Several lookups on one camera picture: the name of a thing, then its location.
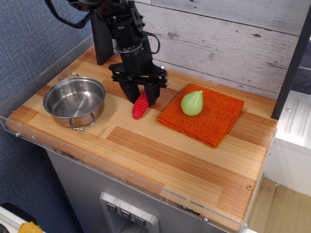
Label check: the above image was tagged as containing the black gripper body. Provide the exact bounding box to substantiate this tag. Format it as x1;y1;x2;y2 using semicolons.
109;48;168;88

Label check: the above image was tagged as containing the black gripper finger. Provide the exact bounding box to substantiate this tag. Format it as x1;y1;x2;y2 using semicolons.
144;83;160;106
120;81;140;102

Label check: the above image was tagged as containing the spoon with red handle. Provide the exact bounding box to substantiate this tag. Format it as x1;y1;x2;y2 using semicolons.
132;64;166;120

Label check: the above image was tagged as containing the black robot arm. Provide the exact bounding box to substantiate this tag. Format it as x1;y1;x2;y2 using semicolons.
69;0;168;105

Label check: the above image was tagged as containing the orange knitted cloth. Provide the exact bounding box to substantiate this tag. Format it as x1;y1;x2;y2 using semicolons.
157;83;244;148

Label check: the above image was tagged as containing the green toy pear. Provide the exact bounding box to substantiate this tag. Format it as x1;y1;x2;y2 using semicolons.
181;90;203;116

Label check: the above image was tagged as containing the small steel pot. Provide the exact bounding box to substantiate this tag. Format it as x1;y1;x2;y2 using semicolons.
43;73;106;131

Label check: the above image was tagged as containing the clear acrylic table guard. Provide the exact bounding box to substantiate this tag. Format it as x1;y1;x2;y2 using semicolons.
0;37;276;233

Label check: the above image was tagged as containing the grey cabinet with button panel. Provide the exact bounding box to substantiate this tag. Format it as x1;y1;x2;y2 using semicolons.
47;151;222;233

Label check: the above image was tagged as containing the white appliance at right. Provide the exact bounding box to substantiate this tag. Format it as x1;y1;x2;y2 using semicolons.
264;91;311;196

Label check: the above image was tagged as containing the yellow object bottom left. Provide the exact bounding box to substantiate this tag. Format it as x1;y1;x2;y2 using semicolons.
18;222;43;233

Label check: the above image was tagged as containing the dark vertical post left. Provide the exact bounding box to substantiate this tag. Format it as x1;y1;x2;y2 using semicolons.
91;13;114;65

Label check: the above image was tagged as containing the dark vertical post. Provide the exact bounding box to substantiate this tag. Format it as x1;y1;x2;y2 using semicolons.
270;0;311;121
91;13;114;65

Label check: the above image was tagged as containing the black braided cable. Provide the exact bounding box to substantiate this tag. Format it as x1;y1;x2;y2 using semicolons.
43;0;94;29

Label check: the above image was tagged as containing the dark vertical post right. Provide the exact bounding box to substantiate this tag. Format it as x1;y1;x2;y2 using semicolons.
270;0;311;121

